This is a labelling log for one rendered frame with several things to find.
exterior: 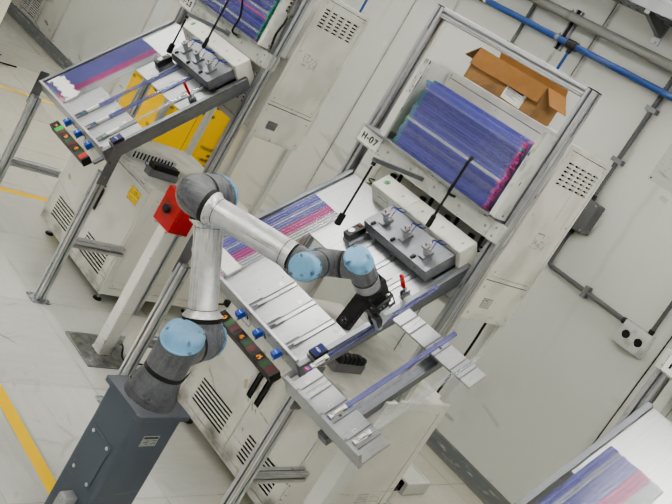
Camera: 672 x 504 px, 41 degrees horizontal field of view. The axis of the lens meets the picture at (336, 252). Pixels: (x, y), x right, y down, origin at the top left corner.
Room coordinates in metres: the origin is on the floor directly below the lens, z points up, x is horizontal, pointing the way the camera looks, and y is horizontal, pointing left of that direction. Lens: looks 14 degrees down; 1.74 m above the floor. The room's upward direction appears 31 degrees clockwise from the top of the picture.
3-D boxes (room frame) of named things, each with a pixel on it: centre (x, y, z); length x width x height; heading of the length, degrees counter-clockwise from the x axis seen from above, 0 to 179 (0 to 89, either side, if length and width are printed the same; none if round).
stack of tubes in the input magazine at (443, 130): (3.19, -0.19, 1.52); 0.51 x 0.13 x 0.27; 51
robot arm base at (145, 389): (2.27, 0.24, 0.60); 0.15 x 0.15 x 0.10
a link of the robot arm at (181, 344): (2.27, 0.23, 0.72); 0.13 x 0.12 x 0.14; 165
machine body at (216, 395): (3.32, -0.23, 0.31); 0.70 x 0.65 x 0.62; 51
